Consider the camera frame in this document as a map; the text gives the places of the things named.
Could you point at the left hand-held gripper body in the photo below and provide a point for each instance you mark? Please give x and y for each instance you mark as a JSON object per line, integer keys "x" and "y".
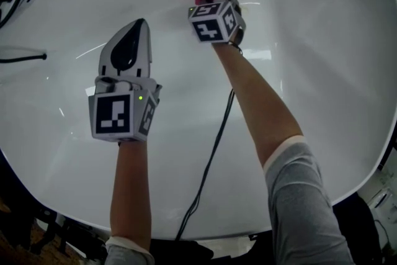
{"x": 111, "y": 114}

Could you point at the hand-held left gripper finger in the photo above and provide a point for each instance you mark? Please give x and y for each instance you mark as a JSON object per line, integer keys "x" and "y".
{"x": 108, "y": 52}
{"x": 145, "y": 52}

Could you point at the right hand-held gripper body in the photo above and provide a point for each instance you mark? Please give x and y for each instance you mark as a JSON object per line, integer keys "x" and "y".
{"x": 214, "y": 23}

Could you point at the person's left forearm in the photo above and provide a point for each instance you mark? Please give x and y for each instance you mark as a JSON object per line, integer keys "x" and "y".
{"x": 131, "y": 189}

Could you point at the person's right forearm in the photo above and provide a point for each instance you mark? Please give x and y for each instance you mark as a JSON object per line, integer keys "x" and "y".
{"x": 257, "y": 102}

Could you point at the black wrist band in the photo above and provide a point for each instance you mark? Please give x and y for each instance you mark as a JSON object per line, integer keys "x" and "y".
{"x": 237, "y": 46}

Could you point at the grey left shirt sleeve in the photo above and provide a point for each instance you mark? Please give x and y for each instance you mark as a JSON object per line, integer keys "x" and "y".
{"x": 127, "y": 253}

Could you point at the grey shirt sleeve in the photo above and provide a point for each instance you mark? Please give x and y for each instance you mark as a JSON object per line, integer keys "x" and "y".
{"x": 127, "y": 253}
{"x": 301, "y": 211}

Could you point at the grey right shirt sleeve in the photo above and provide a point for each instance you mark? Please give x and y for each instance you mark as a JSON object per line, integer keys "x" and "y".
{"x": 301, "y": 211}

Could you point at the white appliance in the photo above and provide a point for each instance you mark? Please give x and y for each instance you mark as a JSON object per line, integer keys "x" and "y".
{"x": 383, "y": 189}

